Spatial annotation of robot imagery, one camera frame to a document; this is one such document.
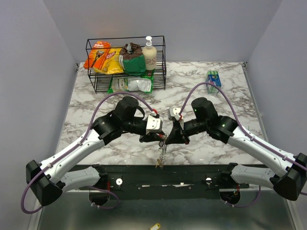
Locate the yellow chips bag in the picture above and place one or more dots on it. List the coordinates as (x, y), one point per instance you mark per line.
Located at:
(109, 63)

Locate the green white snack bag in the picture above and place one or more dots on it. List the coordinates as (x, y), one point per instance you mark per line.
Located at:
(142, 83)

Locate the yellow tag on floor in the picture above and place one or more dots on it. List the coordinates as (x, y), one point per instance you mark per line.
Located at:
(156, 226)

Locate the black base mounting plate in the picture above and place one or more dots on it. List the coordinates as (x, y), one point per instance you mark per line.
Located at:
(147, 182)

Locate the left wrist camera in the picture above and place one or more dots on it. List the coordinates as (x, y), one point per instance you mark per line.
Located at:
(153, 123)

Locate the orange razor package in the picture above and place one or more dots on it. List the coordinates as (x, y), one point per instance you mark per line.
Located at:
(97, 56)

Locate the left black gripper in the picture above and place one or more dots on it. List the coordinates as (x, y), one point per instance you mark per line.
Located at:
(150, 137)

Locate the cream soap pump bottle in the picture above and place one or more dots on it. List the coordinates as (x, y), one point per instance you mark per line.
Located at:
(150, 53)

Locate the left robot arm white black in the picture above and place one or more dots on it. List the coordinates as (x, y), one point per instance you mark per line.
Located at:
(51, 177)

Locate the blue green sponge pack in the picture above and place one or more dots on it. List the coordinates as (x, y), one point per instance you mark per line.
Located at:
(213, 78)

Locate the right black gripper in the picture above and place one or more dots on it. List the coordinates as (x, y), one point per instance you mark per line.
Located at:
(177, 134)

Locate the green brown bag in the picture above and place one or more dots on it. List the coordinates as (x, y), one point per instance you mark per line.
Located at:
(132, 59)

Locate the black wire rack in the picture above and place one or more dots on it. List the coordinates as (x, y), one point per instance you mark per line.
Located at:
(100, 82)

